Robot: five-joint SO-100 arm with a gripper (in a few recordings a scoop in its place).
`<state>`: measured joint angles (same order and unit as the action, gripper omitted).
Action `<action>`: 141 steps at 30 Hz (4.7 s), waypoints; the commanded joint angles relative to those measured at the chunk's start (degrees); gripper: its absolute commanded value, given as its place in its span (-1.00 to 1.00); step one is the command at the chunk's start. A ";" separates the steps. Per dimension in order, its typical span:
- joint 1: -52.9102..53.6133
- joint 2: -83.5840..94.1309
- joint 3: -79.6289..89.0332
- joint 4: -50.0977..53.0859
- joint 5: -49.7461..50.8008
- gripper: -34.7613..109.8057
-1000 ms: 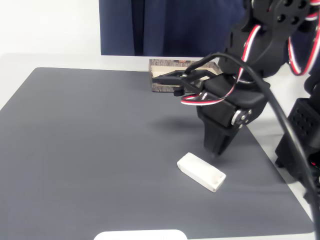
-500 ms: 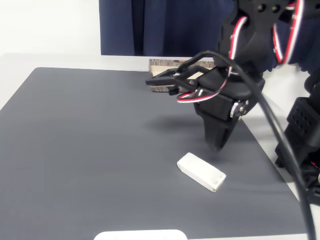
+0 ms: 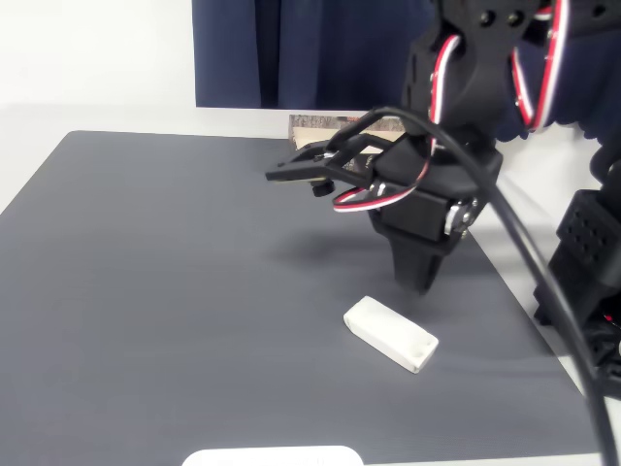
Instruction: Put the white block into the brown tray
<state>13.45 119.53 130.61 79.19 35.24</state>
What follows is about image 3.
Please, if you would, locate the red white gripper servo cable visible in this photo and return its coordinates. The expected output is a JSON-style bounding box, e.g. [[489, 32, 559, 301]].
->
[[332, 32, 462, 216]]

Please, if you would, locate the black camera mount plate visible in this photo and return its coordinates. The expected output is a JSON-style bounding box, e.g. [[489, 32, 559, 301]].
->
[[265, 134, 392, 199]]

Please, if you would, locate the white rectangular block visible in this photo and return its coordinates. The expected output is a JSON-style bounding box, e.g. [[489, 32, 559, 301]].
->
[[343, 294, 440, 374]]

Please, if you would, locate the dark blue curtain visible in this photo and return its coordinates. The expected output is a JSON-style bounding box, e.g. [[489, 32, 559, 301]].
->
[[191, 0, 621, 146]]

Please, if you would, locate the grey table mat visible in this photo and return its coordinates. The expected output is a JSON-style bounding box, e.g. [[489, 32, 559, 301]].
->
[[0, 129, 601, 457]]

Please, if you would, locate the thick black camera cable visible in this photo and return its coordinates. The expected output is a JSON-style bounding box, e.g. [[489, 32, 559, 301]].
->
[[325, 106, 617, 466]]

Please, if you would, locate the white rounded device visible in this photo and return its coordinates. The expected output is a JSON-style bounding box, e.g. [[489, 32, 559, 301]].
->
[[181, 445, 365, 466]]

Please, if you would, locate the bark-print cardboard box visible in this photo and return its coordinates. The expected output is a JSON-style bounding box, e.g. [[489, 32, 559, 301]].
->
[[288, 114, 405, 177]]

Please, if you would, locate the red white arm servo cable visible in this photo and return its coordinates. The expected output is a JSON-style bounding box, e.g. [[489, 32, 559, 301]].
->
[[509, 0, 570, 133]]

